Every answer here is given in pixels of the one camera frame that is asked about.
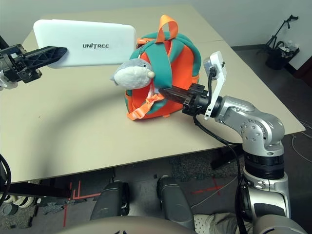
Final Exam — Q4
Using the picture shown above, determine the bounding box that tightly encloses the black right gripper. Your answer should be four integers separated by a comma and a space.
159, 83, 211, 115

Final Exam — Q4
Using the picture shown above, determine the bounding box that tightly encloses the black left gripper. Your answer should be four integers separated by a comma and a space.
0, 44, 68, 83

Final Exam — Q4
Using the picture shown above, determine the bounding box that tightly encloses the teal and orange backpack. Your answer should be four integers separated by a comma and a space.
125, 14, 201, 121

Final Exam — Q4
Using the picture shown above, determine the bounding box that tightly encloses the white Unitree pencil case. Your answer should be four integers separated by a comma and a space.
33, 19, 137, 69

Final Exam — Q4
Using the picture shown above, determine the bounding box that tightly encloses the grey plush shark toy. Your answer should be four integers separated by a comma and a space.
109, 59, 156, 88

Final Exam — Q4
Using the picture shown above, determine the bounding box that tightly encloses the black table foot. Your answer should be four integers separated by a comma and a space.
210, 146, 243, 169

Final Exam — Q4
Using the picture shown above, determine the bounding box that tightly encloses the black trash bin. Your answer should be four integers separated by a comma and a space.
265, 41, 300, 71

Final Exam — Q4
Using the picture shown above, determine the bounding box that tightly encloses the grey right robot thigh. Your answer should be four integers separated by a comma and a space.
156, 175, 195, 230

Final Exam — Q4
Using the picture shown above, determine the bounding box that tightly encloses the grey robot thigh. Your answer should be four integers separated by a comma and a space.
91, 180, 130, 220
156, 175, 195, 230

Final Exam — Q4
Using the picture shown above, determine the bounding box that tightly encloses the black tripod stand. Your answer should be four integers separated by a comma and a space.
256, 14, 299, 56

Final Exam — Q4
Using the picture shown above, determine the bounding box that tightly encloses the white perforated clog shoe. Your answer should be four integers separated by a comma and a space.
194, 214, 216, 232

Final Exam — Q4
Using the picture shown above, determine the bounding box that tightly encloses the grey left robot thigh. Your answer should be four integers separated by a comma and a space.
91, 180, 130, 220

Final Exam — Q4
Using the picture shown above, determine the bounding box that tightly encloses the khaki trouser leg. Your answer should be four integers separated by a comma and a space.
212, 212, 254, 234

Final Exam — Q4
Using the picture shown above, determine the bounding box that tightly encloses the grey robot torso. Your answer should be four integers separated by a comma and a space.
65, 214, 195, 234

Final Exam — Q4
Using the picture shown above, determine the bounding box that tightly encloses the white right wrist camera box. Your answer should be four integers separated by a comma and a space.
203, 50, 229, 120

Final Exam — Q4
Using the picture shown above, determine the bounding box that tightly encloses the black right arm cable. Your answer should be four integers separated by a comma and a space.
194, 65, 247, 234

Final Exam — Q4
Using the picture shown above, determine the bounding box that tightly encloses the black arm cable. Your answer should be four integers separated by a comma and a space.
0, 153, 12, 203
194, 65, 247, 234

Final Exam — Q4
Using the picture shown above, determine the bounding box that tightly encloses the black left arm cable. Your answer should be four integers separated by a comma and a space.
0, 153, 12, 203

